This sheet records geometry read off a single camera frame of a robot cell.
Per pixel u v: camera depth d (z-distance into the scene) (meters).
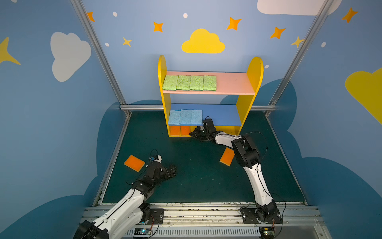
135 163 0.90
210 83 0.77
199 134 0.97
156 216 0.74
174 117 0.98
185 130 1.07
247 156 0.63
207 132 0.88
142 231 0.71
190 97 1.12
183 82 0.77
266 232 0.72
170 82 0.77
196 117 0.99
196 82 0.77
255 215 0.74
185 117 0.98
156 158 0.79
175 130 1.05
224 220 0.74
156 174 0.67
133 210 0.54
